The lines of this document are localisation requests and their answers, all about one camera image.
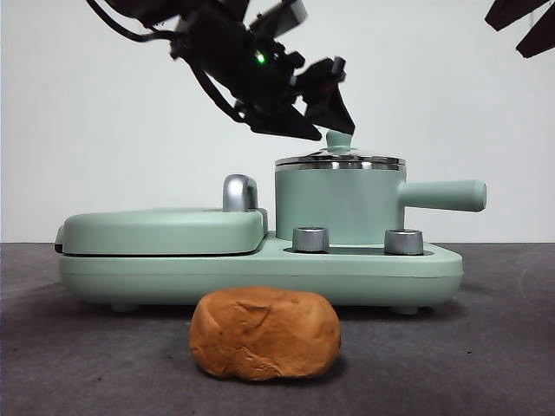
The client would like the mint green steamer pot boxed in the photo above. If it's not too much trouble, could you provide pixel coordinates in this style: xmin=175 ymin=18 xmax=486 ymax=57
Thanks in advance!
xmin=275 ymin=158 xmax=487 ymax=246

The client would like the glass lid with green knob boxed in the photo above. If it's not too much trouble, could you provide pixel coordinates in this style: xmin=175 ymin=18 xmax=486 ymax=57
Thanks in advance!
xmin=275 ymin=129 xmax=408 ymax=171

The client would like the mint green cooker base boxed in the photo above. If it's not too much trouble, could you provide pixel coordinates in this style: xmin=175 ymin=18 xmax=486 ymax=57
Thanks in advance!
xmin=58 ymin=229 xmax=464 ymax=315

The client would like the silver griddle cover handle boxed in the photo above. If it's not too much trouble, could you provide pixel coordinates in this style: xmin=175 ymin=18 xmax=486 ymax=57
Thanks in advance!
xmin=222 ymin=173 xmax=260 ymax=213

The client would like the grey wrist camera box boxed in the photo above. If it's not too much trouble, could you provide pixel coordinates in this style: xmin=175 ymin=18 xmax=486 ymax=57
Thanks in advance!
xmin=246 ymin=0 xmax=310 ymax=41

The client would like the silver control knob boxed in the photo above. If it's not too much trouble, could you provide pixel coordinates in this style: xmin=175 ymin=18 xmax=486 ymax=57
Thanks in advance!
xmin=384 ymin=228 xmax=424 ymax=256
xmin=292 ymin=225 xmax=330 ymax=253

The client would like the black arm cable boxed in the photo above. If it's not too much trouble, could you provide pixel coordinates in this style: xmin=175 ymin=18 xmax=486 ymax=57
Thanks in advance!
xmin=85 ymin=0 xmax=179 ymax=45

